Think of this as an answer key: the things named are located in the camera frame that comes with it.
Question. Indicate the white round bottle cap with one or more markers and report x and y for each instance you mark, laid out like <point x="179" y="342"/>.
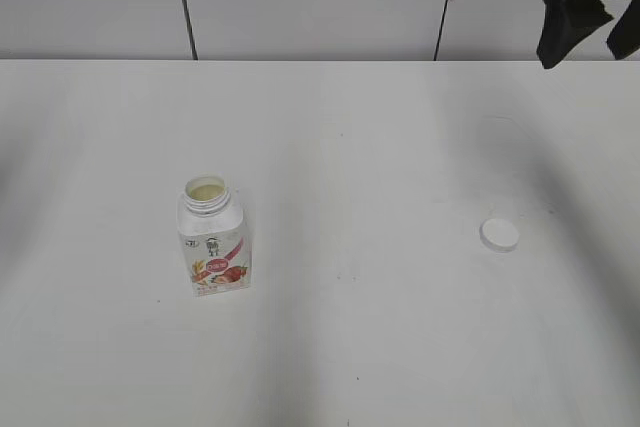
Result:
<point x="499" y="235"/>

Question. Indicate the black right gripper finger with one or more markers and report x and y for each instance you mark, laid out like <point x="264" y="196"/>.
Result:
<point x="624" y="38"/>
<point x="566" y="24"/>

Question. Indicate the white yili changqing yogurt bottle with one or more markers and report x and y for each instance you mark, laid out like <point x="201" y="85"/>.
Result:
<point x="214" y="236"/>

